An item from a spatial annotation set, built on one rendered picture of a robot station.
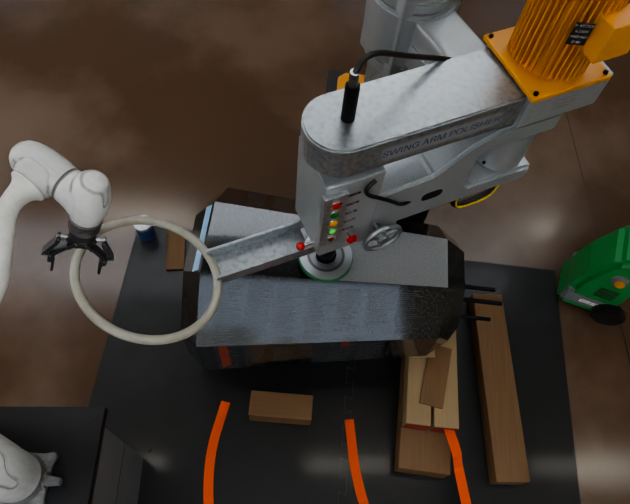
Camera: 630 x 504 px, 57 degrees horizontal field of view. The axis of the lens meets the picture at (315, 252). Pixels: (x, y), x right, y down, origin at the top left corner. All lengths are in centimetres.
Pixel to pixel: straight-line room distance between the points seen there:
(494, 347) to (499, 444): 48
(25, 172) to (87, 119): 237
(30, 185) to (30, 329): 178
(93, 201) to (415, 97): 93
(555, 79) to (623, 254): 151
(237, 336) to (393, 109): 121
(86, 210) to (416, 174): 102
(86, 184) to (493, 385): 220
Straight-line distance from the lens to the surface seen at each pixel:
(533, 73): 191
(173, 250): 335
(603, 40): 177
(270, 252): 212
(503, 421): 308
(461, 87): 182
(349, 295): 238
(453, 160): 197
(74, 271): 195
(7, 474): 205
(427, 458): 292
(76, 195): 163
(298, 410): 288
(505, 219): 371
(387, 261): 243
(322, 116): 167
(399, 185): 193
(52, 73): 439
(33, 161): 170
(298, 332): 244
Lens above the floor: 294
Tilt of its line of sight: 62 degrees down
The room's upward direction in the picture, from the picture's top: 7 degrees clockwise
